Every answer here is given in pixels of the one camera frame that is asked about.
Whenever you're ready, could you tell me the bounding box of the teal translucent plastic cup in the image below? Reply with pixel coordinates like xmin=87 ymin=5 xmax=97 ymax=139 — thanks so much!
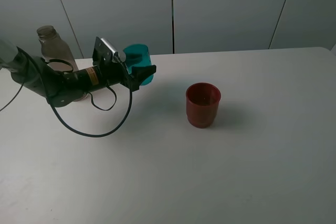
xmin=123 ymin=44 xmax=152 ymax=72

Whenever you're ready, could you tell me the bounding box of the red plastic cup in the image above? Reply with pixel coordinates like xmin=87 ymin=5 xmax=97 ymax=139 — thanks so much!
xmin=185 ymin=82 xmax=221 ymax=129

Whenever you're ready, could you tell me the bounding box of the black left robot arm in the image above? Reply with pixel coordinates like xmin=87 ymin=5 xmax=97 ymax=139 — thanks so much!
xmin=1 ymin=37 xmax=156 ymax=108

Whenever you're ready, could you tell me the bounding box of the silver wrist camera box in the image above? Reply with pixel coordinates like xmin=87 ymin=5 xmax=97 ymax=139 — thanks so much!
xmin=92 ymin=37 xmax=126 ymax=65

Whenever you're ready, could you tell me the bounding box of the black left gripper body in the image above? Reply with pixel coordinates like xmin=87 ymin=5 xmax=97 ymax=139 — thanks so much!
xmin=91 ymin=58 xmax=139 ymax=92

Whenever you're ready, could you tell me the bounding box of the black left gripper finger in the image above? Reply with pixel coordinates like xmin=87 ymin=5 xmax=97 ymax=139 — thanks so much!
xmin=131 ymin=65 xmax=156 ymax=88

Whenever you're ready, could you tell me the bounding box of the clear brown plastic bottle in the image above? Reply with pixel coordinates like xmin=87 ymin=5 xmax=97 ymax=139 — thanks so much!
xmin=36 ymin=25 xmax=89 ymax=103

